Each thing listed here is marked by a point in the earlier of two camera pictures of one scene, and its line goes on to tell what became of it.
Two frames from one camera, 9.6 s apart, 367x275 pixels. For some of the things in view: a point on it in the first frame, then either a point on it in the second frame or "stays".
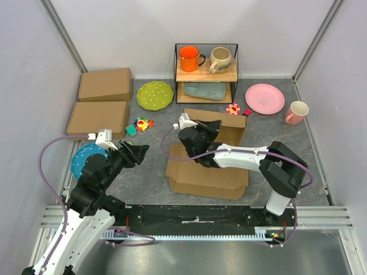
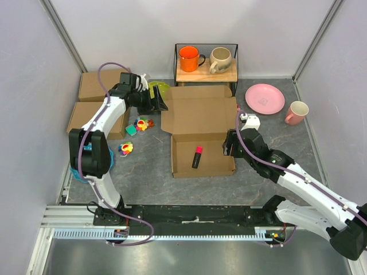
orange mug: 190,58 stays
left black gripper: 133,154 to 156,104
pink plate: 265,98 stays
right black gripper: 212,127 to 231,138
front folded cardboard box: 89,117 stays
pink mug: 296,113 stays
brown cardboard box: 189,177 to 198,118
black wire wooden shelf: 230,78 stays
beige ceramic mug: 220,60 stays
